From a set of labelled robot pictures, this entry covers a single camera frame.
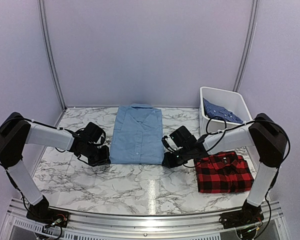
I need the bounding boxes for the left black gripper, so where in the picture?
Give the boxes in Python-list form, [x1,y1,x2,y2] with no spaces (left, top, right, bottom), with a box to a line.
[83,142,111,167]

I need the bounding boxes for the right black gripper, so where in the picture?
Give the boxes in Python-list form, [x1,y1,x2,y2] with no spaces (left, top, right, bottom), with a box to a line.
[161,146,191,169]

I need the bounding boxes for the light blue long sleeve shirt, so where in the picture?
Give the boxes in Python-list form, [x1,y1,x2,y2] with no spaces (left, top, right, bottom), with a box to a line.
[109,103,164,165]

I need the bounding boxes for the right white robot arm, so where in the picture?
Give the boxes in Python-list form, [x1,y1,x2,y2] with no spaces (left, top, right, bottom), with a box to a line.
[161,113,291,228]

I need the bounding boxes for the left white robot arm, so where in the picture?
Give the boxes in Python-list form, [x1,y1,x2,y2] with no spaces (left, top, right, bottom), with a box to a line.
[0,112,111,223]

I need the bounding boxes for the white plastic bin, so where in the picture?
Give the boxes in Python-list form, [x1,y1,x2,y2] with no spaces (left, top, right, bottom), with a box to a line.
[199,86,253,135]

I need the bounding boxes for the red black plaid shirt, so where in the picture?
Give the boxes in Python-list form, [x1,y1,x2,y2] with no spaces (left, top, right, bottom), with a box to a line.
[194,151,254,194]

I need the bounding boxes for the dark blue patterned shirt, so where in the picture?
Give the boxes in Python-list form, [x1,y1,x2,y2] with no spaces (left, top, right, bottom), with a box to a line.
[203,98,243,124]

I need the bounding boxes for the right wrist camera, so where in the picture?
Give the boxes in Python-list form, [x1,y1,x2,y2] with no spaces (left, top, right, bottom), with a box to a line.
[161,125,197,152]

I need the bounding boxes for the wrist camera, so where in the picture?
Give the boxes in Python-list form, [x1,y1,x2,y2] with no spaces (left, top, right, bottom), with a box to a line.
[83,122,106,146]
[161,125,197,152]

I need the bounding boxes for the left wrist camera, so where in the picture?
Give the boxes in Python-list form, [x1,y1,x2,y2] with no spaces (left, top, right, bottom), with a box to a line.
[83,122,106,146]

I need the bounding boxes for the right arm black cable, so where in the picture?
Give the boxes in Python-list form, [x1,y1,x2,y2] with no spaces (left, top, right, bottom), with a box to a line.
[204,116,291,171]

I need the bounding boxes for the aluminium table front rail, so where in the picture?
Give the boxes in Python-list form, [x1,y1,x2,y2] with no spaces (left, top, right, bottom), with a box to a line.
[0,198,291,240]

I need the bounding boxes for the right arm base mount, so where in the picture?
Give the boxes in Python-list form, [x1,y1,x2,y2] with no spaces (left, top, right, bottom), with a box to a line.
[219,209,264,229]

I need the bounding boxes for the left wall aluminium profile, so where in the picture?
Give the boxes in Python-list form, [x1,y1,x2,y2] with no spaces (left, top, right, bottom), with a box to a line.
[37,0,67,111]

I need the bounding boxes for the wall aluminium profile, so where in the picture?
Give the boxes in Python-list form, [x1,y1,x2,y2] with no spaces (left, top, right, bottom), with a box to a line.
[233,0,260,93]
[37,0,67,111]

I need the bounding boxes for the right wall aluminium profile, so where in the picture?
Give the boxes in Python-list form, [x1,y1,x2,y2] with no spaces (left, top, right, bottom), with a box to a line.
[233,0,260,93]

